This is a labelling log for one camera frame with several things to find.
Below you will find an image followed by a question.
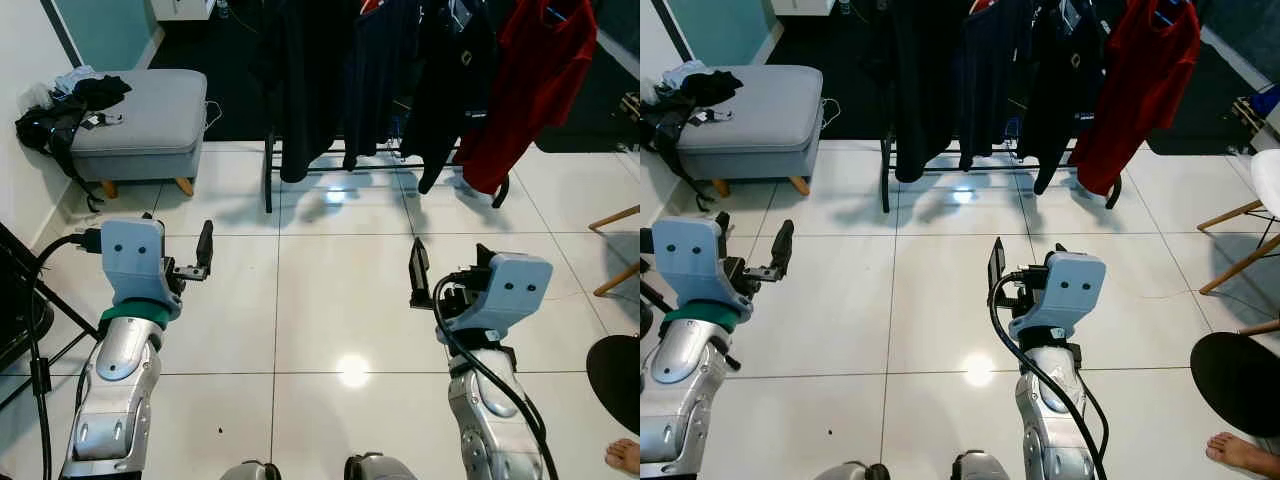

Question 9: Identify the grey upholstered ottoman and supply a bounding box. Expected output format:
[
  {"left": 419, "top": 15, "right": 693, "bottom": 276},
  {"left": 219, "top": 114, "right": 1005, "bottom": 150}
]
[
  {"left": 68, "top": 68, "right": 209, "bottom": 198},
  {"left": 672, "top": 64, "right": 827, "bottom": 198}
]

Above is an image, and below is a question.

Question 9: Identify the grey right robot leg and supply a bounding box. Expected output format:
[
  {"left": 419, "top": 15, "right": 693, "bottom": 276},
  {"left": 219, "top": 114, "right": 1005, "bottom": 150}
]
[
  {"left": 950, "top": 450, "right": 1013, "bottom": 480},
  {"left": 345, "top": 452, "right": 421, "bottom": 480}
]

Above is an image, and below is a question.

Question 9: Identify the dark blue garment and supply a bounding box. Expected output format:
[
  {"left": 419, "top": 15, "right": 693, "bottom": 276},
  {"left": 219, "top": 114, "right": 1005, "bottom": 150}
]
[
  {"left": 340, "top": 0, "right": 426, "bottom": 161},
  {"left": 955, "top": 0, "right": 1041, "bottom": 166}
]

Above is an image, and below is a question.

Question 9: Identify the navy polo with chest logo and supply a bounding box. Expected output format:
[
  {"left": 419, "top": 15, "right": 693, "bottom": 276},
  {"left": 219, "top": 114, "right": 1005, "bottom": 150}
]
[
  {"left": 398, "top": 0, "right": 501, "bottom": 196},
  {"left": 1015, "top": 0, "right": 1116, "bottom": 196}
]

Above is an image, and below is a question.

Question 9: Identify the grey robot leg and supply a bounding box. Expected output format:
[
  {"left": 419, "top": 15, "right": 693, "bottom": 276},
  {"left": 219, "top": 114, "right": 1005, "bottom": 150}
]
[
  {"left": 345, "top": 452, "right": 421, "bottom": 480},
  {"left": 815, "top": 460, "right": 891, "bottom": 480},
  {"left": 220, "top": 460, "right": 283, "bottom": 480},
  {"left": 950, "top": 450, "right": 1013, "bottom": 480}
]

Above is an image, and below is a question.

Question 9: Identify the black tripod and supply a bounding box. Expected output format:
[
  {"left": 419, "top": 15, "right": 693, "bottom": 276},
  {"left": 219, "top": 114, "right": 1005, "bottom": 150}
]
[{"left": 0, "top": 222, "right": 101, "bottom": 413}]

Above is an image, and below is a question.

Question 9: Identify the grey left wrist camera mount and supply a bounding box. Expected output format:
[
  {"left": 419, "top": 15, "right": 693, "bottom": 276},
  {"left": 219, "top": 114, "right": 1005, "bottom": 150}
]
[
  {"left": 101, "top": 218, "right": 184, "bottom": 323},
  {"left": 652, "top": 218, "right": 743, "bottom": 319}
]

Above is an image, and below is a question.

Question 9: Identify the grey left robot leg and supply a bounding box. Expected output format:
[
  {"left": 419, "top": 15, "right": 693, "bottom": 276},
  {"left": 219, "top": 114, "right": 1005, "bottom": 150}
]
[
  {"left": 815, "top": 460, "right": 891, "bottom": 480},
  {"left": 220, "top": 460, "right": 283, "bottom": 480}
]

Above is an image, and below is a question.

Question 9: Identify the long black garment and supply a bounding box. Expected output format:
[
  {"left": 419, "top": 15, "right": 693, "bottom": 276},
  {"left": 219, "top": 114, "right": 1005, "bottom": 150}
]
[
  {"left": 262, "top": 0, "right": 349, "bottom": 184},
  {"left": 885, "top": 0, "right": 966, "bottom": 184}
]

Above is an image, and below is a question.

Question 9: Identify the black round stand base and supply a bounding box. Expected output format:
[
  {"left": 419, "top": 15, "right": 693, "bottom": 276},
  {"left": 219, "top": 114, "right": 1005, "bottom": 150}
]
[
  {"left": 1190, "top": 331, "right": 1280, "bottom": 439},
  {"left": 586, "top": 334, "right": 641, "bottom": 436}
]

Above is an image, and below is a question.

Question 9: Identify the person in grey shirt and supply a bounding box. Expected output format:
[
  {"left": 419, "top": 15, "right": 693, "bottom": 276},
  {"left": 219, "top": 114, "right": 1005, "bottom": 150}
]
[
  {"left": 1205, "top": 432, "right": 1280, "bottom": 480},
  {"left": 604, "top": 438, "right": 641, "bottom": 477}
]

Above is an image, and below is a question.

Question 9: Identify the black bag with straps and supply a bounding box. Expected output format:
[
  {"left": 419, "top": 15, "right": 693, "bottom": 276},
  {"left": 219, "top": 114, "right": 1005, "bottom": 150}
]
[
  {"left": 14, "top": 95, "right": 126, "bottom": 213},
  {"left": 640, "top": 95, "right": 736, "bottom": 213}
]

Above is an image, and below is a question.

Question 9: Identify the red shirt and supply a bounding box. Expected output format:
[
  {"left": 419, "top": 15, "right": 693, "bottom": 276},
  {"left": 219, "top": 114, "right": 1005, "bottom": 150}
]
[
  {"left": 1067, "top": 0, "right": 1201, "bottom": 198},
  {"left": 453, "top": 0, "right": 599, "bottom": 196}
]

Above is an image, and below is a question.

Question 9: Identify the black metal clothes rack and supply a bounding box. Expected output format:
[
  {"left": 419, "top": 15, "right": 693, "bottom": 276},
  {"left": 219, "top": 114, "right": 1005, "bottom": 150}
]
[
  {"left": 262, "top": 0, "right": 513, "bottom": 214},
  {"left": 880, "top": 0, "right": 1126, "bottom": 214}
]

